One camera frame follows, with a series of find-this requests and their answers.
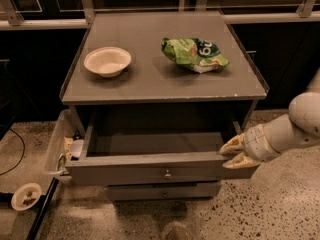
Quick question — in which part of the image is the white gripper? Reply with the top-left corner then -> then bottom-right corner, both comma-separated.
219,124 -> 280,169

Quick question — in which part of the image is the grey top drawer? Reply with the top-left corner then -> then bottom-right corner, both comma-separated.
67,115 -> 255,185

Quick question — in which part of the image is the grey drawer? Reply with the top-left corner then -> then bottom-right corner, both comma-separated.
107,181 -> 221,201
67,115 -> 255,185

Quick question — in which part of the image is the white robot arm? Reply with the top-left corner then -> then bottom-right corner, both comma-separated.
219,69 -> 320,169

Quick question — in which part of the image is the grey bottom drawer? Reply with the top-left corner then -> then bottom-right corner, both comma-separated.
107,181 -> 221,201

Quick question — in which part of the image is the grey drawer cabinet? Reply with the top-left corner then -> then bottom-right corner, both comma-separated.
59,11 -> 270,202

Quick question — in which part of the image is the green chip bag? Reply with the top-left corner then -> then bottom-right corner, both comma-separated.
161,38 -> 229,74

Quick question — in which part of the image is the white paper bowl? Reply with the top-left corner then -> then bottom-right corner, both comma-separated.
84,47 -> 131,78

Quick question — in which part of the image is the white cup in bin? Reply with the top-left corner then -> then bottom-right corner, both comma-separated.
69,139 -> 84,159

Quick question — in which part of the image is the clear plastic storage bin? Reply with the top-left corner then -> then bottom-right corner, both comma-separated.
44,109 -> 84,178

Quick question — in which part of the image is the black floor bar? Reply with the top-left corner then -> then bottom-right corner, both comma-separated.
26,178 -> 59,240

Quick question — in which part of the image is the white bowl on floor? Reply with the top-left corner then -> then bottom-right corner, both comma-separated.
11,183 -> 42,211

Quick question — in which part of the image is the metal railing frame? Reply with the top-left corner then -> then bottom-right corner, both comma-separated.
0,0 -> 320,29

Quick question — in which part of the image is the black cable on floor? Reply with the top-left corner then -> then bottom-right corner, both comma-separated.
0,123 -> 26,177

